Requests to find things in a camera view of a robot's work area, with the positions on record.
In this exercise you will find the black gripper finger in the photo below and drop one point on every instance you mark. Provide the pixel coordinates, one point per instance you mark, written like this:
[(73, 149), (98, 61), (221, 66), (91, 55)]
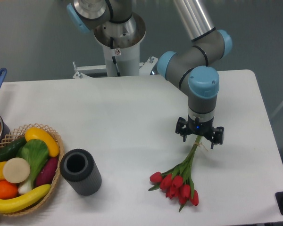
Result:
[(215, 136), (182, 128)]

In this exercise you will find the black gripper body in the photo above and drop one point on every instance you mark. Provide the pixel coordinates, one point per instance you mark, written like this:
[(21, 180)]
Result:
[(204, 129)]

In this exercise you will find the red tulip bouquet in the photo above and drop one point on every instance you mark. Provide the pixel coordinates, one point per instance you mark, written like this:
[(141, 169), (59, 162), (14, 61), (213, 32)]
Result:
[(177, 182)]

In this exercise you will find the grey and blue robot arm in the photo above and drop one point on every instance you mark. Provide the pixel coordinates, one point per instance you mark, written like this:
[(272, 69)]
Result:
[(190, 72)]

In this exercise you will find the dark grey ribbed vase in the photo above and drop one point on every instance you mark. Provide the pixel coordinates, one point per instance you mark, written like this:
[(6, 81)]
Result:
[(79, 169)]

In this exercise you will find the purple sweet potato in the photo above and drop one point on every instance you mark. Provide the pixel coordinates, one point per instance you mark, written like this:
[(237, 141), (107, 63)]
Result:
[(47, 173)]

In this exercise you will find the green bok choy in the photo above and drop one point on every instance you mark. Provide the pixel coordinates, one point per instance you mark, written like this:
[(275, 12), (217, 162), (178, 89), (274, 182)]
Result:
[(36, 153)]

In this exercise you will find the woven wicker basket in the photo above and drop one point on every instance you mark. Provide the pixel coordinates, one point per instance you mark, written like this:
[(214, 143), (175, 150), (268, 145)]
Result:
[(19, 133)]

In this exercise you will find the beige round slice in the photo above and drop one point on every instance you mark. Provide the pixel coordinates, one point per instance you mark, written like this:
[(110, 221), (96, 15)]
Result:
[(16, 170)]

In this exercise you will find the green cucumber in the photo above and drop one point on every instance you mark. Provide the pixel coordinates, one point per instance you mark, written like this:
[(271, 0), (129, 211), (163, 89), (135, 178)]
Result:
[(11, 149)]

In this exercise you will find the orange fruit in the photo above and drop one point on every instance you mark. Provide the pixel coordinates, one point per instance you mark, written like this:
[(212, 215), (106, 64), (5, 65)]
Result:
[(8, 190)]

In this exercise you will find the yellow banana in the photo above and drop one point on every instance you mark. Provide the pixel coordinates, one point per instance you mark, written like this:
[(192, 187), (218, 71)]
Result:
[(20, 203)]

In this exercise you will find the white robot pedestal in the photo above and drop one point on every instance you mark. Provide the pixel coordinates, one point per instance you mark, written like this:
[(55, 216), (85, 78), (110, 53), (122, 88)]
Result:
[(121, 50)]

